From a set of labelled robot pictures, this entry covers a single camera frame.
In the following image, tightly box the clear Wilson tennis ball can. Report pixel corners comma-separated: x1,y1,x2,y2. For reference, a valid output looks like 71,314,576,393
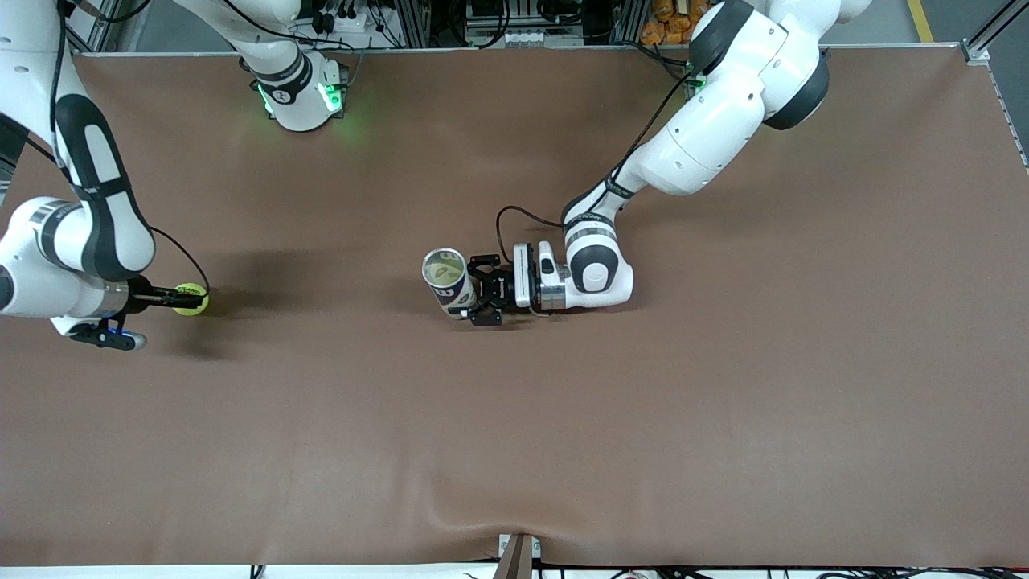
422,248,482,321

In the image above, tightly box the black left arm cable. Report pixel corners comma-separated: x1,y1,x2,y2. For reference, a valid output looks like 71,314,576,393
496,68,700,266

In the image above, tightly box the white power strip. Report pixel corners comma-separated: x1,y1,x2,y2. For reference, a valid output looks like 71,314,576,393
315,6,372,35

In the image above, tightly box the aluminium frame strut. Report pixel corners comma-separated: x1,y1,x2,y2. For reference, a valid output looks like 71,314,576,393
961,0,1029,65
71,0,123,54

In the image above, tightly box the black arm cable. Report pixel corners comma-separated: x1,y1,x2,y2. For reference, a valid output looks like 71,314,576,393
48,0,211,294
496,68,700,266

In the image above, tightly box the brown table cover sheet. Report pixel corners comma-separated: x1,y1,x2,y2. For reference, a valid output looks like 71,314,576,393
0,44,1029,568

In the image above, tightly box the orange toy bread pile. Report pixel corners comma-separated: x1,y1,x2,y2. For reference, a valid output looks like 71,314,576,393
641,0,710,47

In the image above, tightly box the table edge camera post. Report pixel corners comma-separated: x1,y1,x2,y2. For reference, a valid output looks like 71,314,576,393
497,532,543,579

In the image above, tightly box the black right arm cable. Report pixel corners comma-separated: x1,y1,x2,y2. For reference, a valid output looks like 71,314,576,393
48,0,211,294

